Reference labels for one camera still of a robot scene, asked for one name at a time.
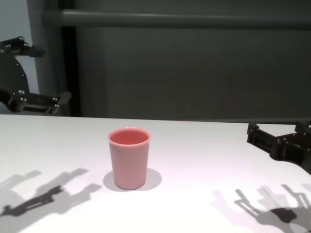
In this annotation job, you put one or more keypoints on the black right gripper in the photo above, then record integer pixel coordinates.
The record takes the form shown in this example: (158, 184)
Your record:
(294, 150)

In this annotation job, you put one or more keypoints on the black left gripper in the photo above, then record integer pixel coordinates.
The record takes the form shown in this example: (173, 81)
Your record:
(12, 75)

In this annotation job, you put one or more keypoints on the thick grey railing bar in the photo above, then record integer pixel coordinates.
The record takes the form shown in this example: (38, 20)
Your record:
(170, 20)

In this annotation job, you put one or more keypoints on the black vertical post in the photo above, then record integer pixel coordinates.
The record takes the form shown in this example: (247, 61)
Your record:
(70, 72)

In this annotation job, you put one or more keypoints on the pink plastic cup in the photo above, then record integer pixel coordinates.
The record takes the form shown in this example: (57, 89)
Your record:
(128, 160)

